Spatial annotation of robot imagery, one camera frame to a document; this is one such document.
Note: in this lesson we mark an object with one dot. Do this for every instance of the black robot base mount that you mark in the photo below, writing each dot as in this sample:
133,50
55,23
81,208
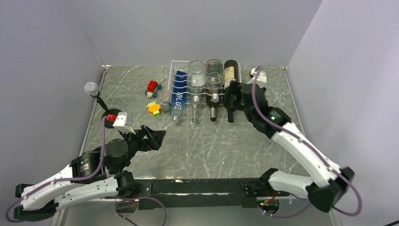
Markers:
204,192

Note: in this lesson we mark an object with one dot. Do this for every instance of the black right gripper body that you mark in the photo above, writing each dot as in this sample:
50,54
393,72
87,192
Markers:
235,89

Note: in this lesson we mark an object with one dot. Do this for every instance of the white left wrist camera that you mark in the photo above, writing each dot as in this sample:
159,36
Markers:
124,123

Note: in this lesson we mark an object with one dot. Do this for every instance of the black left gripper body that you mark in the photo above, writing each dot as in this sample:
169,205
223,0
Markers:
136,143

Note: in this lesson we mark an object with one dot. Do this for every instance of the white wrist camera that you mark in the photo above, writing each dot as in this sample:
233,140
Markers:
258,77
124,123

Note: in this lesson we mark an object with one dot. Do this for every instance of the clear round glass bottle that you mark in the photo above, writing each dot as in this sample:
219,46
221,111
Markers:
196,81
214,78

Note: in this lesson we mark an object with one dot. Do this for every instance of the white wire wine rack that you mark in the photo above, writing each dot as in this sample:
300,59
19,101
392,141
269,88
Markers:
183,66

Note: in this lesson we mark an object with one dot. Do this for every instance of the clear glass wine bottle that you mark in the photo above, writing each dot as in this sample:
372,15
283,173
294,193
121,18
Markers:
195,112

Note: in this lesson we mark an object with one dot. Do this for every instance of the dark green wine bottle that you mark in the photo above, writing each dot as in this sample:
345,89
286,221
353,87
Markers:
213,106
230,115

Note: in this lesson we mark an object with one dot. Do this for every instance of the colourful toy block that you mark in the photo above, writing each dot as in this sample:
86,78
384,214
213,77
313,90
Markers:
154,109

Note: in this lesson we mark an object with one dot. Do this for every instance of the red toy block car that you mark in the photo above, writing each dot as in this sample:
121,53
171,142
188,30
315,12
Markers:
152,88

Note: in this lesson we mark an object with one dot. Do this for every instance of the grey microphone on stand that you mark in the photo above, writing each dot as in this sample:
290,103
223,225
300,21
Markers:
92,89

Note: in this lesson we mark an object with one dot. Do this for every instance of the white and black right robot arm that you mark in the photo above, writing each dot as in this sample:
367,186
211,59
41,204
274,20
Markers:
326,183

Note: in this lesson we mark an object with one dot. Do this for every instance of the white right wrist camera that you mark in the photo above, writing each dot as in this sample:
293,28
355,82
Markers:
258,77

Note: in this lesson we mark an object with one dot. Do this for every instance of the blue square water bottle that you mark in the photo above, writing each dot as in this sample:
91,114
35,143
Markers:
179,89

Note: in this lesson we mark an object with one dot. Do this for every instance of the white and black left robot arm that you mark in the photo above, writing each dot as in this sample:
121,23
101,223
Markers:
99,173

